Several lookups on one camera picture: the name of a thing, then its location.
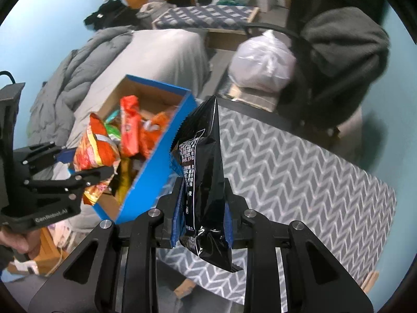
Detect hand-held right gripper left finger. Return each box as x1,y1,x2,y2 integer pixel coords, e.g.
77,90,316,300
28,178,186,313

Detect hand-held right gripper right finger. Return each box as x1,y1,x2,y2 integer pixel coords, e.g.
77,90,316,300
223,178,373,313

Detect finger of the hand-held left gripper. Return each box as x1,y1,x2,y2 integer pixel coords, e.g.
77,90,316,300
23,166,114,209
15,142,77,177

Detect orange striped snack packet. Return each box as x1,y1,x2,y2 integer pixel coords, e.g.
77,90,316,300
72,112,122,206

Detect blue cardboard box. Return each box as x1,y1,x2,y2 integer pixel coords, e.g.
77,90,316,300
68,74,198,225

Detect black snack packet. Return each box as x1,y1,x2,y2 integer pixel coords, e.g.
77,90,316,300
169,96,243,273

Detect red snack bag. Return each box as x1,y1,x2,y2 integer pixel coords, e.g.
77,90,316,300
119,95,142,157

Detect person's left hand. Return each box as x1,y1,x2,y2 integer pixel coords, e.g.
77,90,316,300
0,226,28,253

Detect grey duvet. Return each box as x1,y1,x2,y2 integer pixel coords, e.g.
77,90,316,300
28,26,134,137

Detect grey chevron tablecloth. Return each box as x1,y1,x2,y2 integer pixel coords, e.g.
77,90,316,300
156,99,398,304

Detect flat cardboard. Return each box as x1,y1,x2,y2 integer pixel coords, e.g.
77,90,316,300
225,85,281,111

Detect black clothes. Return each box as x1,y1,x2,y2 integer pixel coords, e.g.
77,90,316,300
84,0,140,31

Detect wooden boards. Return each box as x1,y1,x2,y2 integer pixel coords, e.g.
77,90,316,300
360,269,380,294

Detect checked mattress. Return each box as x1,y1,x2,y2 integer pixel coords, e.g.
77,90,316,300
151,5,261,31

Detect grey garment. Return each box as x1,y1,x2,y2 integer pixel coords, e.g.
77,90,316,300
300,7,391,128

